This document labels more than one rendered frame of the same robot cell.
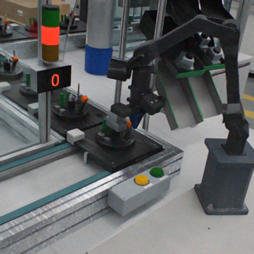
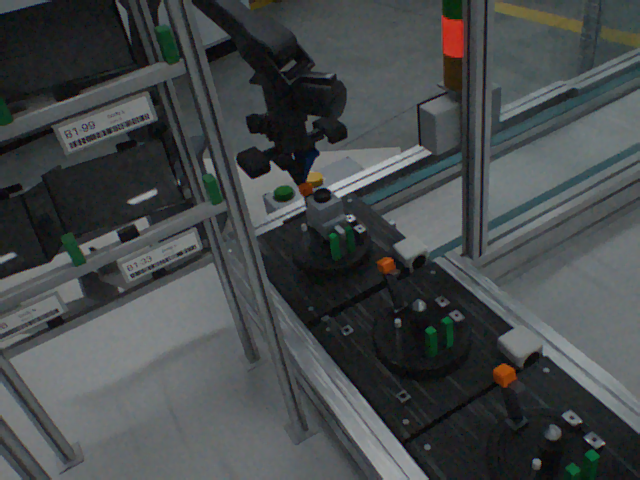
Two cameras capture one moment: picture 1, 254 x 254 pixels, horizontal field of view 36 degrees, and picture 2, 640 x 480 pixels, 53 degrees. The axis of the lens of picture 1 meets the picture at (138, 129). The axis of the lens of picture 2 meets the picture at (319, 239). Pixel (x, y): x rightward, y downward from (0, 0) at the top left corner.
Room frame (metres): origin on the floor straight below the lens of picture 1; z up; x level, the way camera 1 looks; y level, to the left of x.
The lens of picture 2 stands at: (1.94, 0.42, 1.70)
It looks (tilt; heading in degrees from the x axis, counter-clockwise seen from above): 40 degrees down; 206
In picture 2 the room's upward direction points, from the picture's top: 11 degrees counter-clockwise
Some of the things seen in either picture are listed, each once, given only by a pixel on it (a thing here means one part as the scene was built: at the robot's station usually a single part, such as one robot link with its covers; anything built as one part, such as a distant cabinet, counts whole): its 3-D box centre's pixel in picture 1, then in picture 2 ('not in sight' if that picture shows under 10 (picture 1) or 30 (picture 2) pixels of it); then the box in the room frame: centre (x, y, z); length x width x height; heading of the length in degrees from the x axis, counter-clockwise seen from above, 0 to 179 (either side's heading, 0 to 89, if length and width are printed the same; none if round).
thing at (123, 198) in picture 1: (140, 189); (316, 193); (0.97, -0.03, 0.93); 0.21 x 0.07 x 0.06; 139
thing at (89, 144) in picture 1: (114, 143); (332, 253); (1.17, 0.07, 0.96); 0.24 x 0.24 x 0.02; 49
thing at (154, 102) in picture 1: (152, 102); (271, 120); (1.08, -0.03, 1.17); 0.07 x 0.07 x 0.06; 50
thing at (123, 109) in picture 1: (138, 96); (289, 130); (1.11, 0.01, 1.17); 0.19 x 0.06 x 0.08; 139
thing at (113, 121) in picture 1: (115, 117); (328, 212); (1.18, 0.08, 1.06); 0.08 x 0.04 x 0.07; 49
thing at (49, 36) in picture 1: (50, 34); (461, 32); (1.11, 0.29, 1.33); 0.05 x 0.05 x 0.05
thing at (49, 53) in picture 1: (50, 51); (461, 66); (1.11, 0.29, 1.28); 0.05 x 0.05 x 0.05
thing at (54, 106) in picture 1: (71, 103); (420, 320); (1.34, 0.27, 1.01); 0.24 x 0.24 x 0.13; 49
